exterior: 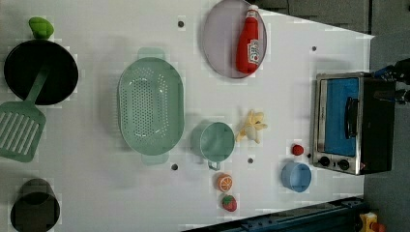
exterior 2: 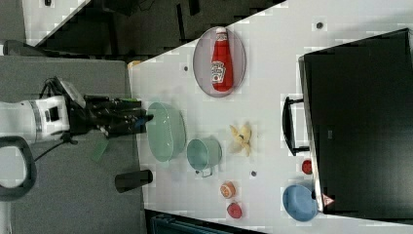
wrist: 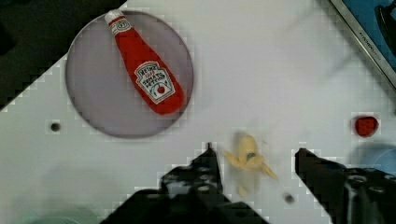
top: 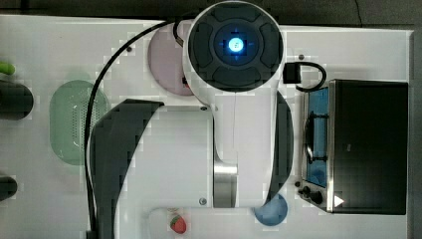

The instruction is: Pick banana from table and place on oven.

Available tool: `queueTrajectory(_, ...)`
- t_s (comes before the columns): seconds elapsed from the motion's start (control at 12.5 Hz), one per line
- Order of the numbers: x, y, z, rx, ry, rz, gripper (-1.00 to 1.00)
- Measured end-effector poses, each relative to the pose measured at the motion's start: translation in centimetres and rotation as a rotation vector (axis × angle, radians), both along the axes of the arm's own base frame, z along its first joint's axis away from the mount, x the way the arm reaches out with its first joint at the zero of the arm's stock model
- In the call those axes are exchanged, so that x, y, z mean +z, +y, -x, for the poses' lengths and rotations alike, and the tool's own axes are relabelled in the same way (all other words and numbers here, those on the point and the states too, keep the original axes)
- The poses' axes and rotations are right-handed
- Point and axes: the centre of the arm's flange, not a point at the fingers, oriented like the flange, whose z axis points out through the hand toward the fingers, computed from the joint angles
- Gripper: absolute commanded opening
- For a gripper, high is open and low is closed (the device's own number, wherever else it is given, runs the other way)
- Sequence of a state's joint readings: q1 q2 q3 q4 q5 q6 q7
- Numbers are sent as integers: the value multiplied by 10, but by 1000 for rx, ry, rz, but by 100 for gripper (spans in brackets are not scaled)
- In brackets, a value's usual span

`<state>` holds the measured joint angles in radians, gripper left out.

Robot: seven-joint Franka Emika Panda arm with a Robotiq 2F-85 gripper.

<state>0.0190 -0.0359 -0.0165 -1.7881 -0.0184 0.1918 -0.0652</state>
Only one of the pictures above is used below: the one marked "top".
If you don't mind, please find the black frying pan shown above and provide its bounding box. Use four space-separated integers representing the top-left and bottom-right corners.
0 81 34 120

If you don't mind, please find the green toy pepper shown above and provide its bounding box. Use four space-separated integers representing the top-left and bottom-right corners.
0 62 15 75

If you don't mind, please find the black cylinder cup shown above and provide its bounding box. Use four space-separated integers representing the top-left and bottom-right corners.
0 176 18 201

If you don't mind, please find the purple round plate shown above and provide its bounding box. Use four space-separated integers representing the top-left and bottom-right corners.
147 23 193 97

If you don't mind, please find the toy strawberry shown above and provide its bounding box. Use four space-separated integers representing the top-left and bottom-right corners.
167 208 187 234

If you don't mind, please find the black silver toaster oven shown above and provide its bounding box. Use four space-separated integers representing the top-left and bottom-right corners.
299 80 408 215

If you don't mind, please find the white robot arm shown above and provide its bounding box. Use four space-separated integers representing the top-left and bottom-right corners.
89 1 293 239

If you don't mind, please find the black usb connector cable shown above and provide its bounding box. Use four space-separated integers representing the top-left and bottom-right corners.
283 61 327 94

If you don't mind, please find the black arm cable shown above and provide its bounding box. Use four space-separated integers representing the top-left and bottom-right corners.
83 20 173 239

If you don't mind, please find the blue cup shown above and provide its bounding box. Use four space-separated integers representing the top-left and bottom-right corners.
253 194 288 226

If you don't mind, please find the green oval colander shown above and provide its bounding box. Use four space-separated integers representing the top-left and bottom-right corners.
50 81 94 165

